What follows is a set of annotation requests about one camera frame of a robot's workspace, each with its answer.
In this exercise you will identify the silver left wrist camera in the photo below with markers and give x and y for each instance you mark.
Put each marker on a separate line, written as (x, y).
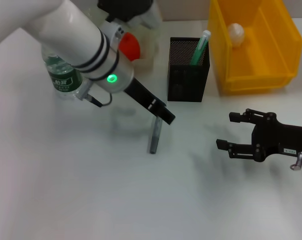
(126, 10)

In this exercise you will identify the white paper ball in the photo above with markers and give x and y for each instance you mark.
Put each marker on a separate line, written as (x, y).
(236, 33)

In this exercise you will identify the black mesh pen holder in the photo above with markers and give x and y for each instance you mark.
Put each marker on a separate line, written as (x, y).
(188, 80)

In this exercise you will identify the red orange fruit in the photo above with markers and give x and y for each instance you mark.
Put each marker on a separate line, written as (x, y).
(131, 47)

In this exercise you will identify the clear water bottle green label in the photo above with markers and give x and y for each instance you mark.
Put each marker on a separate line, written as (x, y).
(63, 80)

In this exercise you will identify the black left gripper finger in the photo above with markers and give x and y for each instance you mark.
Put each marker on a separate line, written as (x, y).
(163, 112)

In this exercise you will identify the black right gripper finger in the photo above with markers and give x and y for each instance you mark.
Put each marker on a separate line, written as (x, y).
(236, 117)
(222, 144)

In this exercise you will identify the yellow plastic storage bin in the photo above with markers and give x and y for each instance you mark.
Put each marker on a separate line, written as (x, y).
(266, 50)

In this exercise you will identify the mint green pen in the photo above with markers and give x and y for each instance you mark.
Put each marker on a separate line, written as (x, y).
(199, 48)

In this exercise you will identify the pale green glass fruit bowl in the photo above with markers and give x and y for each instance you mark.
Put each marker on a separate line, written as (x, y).
(151, 30)

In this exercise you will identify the grey pen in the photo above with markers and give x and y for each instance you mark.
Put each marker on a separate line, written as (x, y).
(154, 137)

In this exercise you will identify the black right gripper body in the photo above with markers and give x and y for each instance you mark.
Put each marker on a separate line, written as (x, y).
(278, 140)

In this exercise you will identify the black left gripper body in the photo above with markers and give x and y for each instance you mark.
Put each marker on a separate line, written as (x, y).
(138, 92)

